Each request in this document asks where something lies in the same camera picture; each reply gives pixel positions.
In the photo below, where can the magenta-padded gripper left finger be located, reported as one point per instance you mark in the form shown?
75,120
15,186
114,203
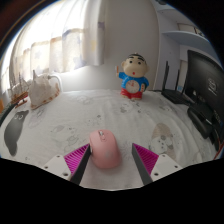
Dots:
76,159

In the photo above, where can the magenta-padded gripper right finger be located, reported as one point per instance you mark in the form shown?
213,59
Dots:
146,159

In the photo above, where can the pink computer mouse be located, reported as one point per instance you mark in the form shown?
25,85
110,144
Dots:
105,150

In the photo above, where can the white printed tablecloth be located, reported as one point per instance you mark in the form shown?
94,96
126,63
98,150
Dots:
83,113

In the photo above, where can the large white conch shell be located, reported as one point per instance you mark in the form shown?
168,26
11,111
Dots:
43,91

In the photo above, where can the cartoon boy figurine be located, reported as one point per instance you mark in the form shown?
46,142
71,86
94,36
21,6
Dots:
133,80

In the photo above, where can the wooden model sailing ship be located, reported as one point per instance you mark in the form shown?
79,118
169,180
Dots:
20,95

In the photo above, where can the black monitor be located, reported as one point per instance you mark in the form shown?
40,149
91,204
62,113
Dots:
208,86

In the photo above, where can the white star-print curtain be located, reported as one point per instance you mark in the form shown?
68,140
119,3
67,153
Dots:
60,36

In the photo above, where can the white wall shelf unit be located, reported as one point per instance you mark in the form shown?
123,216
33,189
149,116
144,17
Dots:
185,36

